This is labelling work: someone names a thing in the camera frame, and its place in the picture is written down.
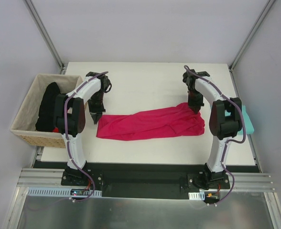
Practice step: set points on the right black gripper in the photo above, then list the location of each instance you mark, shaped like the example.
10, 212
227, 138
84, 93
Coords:
195, 104

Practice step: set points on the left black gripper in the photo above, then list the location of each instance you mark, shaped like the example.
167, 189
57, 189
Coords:
95, 112

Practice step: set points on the pink t shirt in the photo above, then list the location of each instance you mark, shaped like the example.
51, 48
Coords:
167, 122

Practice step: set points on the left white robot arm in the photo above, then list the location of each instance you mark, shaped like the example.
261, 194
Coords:
70, 113

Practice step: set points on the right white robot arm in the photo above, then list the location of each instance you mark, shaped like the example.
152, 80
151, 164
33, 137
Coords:
226, 122

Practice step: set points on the black t shirt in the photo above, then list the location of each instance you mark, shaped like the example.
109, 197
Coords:
45, 121

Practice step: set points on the folded teal t shirt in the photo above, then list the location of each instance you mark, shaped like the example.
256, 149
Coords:
248, 124

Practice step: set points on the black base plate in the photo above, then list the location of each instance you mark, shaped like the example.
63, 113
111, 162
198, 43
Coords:
145, 180

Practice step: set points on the left white cable duct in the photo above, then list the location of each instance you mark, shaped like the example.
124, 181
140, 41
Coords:
63, 192

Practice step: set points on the white cable duct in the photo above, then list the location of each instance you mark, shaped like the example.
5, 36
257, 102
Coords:
196, 195
63, 192

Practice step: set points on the right white cable duct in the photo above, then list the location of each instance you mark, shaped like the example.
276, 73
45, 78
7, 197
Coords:
196, 195

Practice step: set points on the aluminium rail frame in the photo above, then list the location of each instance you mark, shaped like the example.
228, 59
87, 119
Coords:
252, 204

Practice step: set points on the left rear aluminium post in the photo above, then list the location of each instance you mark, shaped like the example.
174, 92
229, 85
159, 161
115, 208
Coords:
44, 33

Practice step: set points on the aluminium post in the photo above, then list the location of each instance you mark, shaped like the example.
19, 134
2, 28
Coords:
44, 33
251, 34

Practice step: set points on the right rear aluminium post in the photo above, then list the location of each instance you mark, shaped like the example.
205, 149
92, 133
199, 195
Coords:
251, 34

